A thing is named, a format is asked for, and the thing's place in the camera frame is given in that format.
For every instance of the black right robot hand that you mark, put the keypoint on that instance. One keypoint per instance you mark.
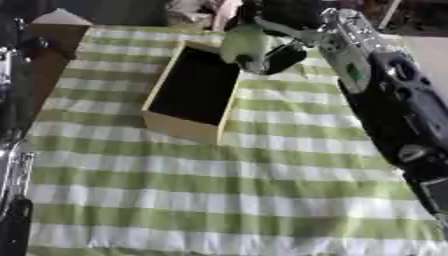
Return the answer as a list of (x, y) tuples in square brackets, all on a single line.
[(284, 57)]

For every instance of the pale green soft toy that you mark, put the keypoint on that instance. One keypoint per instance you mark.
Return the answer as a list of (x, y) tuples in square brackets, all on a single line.
[(245, 41)]

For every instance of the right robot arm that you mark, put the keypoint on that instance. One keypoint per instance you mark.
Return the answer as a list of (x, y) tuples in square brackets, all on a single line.
[(402, 100)]

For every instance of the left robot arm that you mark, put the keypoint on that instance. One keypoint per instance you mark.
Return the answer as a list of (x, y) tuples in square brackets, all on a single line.
[(13, 173)]

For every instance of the tan cardboard box black inside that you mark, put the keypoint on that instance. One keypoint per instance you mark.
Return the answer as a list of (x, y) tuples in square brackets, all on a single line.
[(195, 86)]

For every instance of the brown cardboard box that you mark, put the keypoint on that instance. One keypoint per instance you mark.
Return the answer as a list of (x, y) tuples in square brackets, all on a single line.
[(55, 36)]

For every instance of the white plastic bag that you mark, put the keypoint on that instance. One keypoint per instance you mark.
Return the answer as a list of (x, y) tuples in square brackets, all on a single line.
[(186, 13)]

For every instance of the white pole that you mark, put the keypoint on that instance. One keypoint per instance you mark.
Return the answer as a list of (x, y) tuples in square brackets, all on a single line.
[(389, 13)]

